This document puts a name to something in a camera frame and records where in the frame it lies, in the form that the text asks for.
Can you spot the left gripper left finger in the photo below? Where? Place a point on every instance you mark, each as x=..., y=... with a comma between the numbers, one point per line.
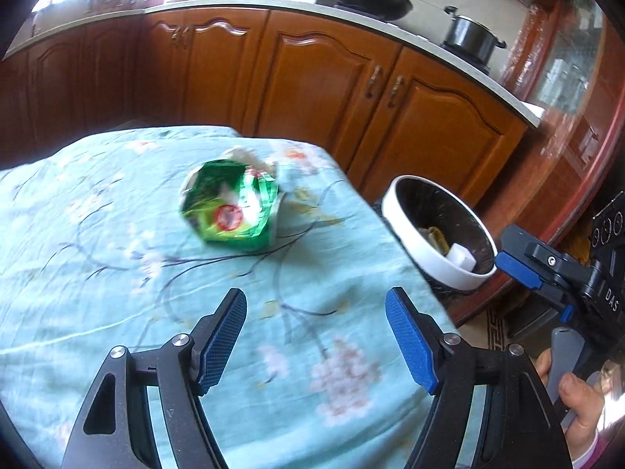
x=187, y=372

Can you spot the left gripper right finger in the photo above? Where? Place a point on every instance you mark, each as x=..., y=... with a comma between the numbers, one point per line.
x=444, y=366

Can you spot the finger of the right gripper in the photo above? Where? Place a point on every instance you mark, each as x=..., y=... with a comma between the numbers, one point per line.
x=567, y=314
x=516, y=270

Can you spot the crushed green soda can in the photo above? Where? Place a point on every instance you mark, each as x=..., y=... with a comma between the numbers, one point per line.
x=229, y=202

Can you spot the white rimmed black trash bin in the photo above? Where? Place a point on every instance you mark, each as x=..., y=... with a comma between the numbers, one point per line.
x=427, y=219

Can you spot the wooden lower kitchen cabinets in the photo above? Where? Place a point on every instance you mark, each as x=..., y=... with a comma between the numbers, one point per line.
x=380, y=108

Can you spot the person's right hand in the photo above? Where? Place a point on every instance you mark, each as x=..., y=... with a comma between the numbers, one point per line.
x=587, y=404

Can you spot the white foam block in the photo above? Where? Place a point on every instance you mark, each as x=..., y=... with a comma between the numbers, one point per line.
x=461, y=257

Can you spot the light blue floral tablecloth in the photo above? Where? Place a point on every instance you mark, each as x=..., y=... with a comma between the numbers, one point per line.
x=95, y=253

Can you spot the wooden glass display cabinet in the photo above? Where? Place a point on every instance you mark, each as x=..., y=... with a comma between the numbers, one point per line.
x=566, y=58

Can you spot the black cooking pot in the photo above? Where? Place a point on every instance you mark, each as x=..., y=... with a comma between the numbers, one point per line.
x=472, y=40

